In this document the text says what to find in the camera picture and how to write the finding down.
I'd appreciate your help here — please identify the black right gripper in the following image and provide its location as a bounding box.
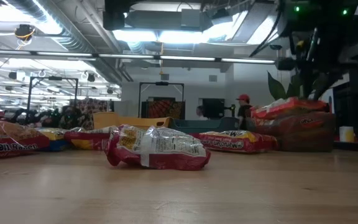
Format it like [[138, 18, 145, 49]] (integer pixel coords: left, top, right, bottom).
[[300, 27, 343, 100]]

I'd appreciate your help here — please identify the orange Maruchan ramen pack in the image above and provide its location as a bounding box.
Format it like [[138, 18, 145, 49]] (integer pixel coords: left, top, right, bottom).
[[253, 114, 334, 131], [249, 96, 329, 121]]

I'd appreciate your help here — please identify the red Maruchan ramen pack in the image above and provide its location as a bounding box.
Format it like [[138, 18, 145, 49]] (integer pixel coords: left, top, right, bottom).
[[103, 124, 212, 172], [190, 129, 280, 154], [63, 125, 118, 151], [0, 120, 51, 161]]

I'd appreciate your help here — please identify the blue Maruchan ramen pack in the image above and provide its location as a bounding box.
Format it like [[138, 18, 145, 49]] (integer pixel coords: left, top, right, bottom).
[[35, 126, 71, 152]]

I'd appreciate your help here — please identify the green snake plant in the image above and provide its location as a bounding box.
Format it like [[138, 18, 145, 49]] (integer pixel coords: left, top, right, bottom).
[[267, 70, 306, 101]]

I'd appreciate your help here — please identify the translucent brown plastic bin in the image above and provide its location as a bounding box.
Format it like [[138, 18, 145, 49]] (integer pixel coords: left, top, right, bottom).
[[245, 110, 337, 153]]

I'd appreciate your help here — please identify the person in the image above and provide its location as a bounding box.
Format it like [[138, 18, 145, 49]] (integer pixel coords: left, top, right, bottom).
[[236, 93, 255, 131], [196, 105, 210, 121], [59, 105, 83, 130]]

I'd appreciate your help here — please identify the black background monitor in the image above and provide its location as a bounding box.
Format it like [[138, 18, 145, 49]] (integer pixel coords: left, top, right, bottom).
[[201, 98, 226, 119]]

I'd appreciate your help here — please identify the grey-blue plastic bin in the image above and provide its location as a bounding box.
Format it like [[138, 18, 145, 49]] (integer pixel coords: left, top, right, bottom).
[[168, 116, 241, 135]]

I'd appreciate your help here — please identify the long ceiling light bar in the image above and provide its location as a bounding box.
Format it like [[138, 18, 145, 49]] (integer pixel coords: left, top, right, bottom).
[[0, 49, 276, 65]]

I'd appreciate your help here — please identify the yellow plastic bin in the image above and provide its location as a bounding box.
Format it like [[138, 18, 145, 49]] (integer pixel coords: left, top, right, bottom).
[[91, 111, 174, 131]]

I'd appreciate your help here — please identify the dark patterned panel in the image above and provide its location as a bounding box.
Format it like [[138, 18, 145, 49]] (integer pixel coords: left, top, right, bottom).
[[69, 98, 110, 131]]

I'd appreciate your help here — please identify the round black ceiling device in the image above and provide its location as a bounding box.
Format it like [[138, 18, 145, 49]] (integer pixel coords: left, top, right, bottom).
[[14, 24, 36, 40]]

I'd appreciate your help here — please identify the black background rig frame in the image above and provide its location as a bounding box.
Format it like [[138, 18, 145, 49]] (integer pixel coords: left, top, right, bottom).
[[137, 82, 185, 119], [25, 76, 80, 125]]

